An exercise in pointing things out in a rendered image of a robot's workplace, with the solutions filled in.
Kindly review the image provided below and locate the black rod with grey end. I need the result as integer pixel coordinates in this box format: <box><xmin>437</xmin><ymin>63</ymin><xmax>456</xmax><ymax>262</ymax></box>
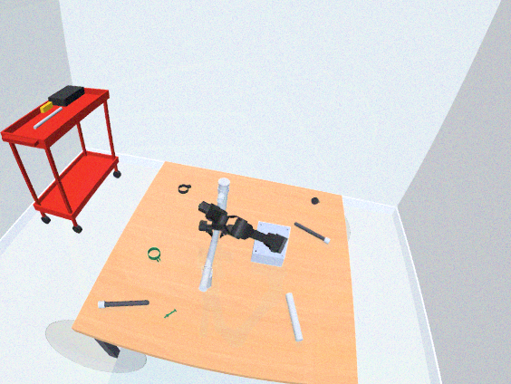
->
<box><xmin>98</xmin><ymin>300</ymin><xmax>149</xmax><ymax>309</ymax></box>
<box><xmin>294</xmin><ymin>222</ymin><xmax>331</xmax><ymax>244</ymax></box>

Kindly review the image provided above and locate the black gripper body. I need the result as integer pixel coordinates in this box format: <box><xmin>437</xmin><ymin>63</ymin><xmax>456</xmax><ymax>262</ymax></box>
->
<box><xmin>198</xmin><ymin>219</ymin><xmax>233</xmax><ymax>233</ymax></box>

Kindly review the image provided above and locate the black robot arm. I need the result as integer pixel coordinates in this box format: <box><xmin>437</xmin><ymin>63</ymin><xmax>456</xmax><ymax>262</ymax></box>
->
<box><xmin>198</xmin><ymin>201</ymin><xmax>288</xmax><ymax>254</ymax></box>

